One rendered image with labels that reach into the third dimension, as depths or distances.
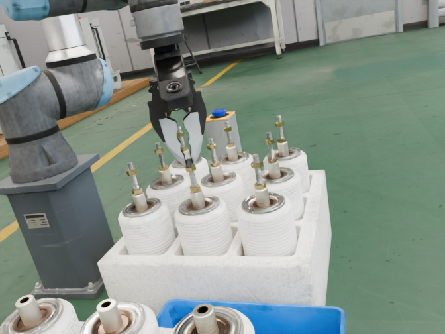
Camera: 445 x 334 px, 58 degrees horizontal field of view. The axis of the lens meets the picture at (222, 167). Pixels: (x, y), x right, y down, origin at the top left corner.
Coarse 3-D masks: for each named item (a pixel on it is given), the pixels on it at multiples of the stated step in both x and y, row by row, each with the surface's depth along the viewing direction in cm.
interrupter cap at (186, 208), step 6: (204, 198) 75; (210, 198) 74; (216, 198) 74; (186, 204) 74; (192, 204) 74; (210, 204) 72; (216, 204) 71; (180, 210) 72; (186, 210) 72; (192, 210) 71; (198, 210) 71; (204, 210) 70; (210, 210) 70
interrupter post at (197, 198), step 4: (192, 192) 72; (196, 192) 71; (200, 192) 71; (192, 196) 71; (196, 196) 71; (200, 196) 71; (192, 200) 72; (196, 200) 71; (200, 200) 72; (204, 200) 73; (196, 204) 72; (200, 204) 72; (204, 204) 72; (196, 208) 72
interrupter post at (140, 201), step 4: (132, 196) 75; (136, 196) 75; (140, 196) 75; (144, 196) 76; (136, 200) 75; (140, 200) 75; (144, 200) 76; (136, 204) 76; (140, 204) 75; (144, 204) 76; (136, 208) 76; (140, 208) 76; (144, 208) 76
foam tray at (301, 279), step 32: (320, 192) 85; (320, 224) 80; (128, 256) 75; (160, 256) 73; (192, 256) 71; (224, 256) 69; (256, 256) 67; (288, 256) 66; (320, 256) 76; (128, 288) 75; (160, 288) 73; (192, 288) 71; (224, 288) 69; (256, 288) 67; (288, 288) 65; (320, 288) 73
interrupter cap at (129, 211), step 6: (150, 198) 80; (156, 198) 79; (132, 204) 79; (150, 204) 78; (156, 204) 77; (126, 210) 76; (132, 210) 77; (144, 210) 76; (150, 210) 75; (126, 216) 74; (132, 216) 73; (138, 216) 73
